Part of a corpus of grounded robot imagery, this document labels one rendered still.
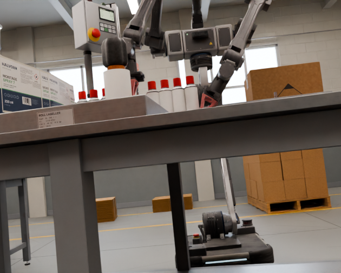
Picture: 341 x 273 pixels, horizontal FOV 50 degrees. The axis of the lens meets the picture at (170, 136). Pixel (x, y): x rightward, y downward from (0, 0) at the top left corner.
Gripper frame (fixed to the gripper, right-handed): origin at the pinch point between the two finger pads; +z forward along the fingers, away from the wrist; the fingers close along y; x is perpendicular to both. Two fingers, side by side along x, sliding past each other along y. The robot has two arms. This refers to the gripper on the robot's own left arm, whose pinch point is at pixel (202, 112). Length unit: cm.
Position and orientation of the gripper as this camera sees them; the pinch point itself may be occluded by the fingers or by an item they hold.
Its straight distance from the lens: 144.1
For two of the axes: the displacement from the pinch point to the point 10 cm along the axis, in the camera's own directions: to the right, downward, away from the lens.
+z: -5.1, 8.6, 0.2
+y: -1.6, -0.8, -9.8
